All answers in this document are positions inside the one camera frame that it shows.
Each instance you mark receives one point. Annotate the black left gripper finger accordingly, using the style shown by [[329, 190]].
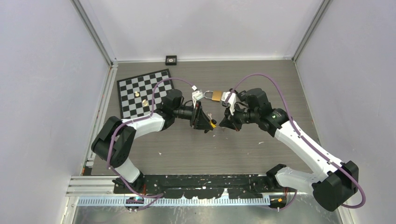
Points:
[[206, 127], [204, 119]]

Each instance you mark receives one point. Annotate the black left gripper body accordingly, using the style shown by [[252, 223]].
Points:
[[198, 106]]

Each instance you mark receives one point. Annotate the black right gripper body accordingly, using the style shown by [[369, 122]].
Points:
[[239, 118]]

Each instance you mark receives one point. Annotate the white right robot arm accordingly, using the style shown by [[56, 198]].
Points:
[[332, 182]]

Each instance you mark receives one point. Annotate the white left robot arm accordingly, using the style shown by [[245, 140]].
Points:
[[115, 139]]

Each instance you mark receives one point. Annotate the brass padlock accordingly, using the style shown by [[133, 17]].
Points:
[[213, 95]]

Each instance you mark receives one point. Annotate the small black square box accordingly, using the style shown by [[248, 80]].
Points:
[[171, 60]]

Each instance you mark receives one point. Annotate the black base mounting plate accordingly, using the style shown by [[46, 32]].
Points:
[[237, 186]]

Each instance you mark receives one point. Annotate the black white chessboard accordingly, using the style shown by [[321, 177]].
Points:
[[130, 106]]

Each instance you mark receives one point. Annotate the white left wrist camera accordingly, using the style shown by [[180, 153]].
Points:
[[196, 94]]

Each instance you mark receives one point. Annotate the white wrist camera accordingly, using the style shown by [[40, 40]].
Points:
[[196, 94], [228, 100]]

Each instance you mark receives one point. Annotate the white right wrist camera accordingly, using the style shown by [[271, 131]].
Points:
[[228, 100]]

